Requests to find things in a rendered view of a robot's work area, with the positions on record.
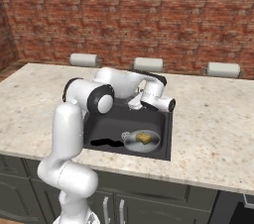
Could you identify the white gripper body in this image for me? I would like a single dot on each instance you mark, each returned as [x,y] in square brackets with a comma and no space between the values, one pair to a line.
[135,103]

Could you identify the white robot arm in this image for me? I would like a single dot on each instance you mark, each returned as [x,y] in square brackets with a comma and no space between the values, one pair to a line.
[67,135]

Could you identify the dark grey sink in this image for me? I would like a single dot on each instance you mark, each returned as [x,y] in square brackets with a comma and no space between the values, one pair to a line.
[109,125]

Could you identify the yellow sponge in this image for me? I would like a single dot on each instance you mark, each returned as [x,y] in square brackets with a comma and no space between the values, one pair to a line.
[143,137]

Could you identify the silver tap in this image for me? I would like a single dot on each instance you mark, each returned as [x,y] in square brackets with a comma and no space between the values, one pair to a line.
[142,86]

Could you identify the white cushioned stool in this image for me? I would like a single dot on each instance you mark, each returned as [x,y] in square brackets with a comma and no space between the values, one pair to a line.
[83,59]
[148,64]
[223,69]

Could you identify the dark green drawer front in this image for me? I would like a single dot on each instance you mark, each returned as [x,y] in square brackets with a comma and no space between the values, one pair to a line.
[142,185]
[11,167]

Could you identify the dark green cupboard door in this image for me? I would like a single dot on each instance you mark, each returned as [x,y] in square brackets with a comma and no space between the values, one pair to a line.
[158,211]
[16,201]
[99,206]

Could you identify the black dishwasher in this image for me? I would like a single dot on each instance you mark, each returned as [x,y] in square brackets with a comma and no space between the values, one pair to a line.
[231,209]

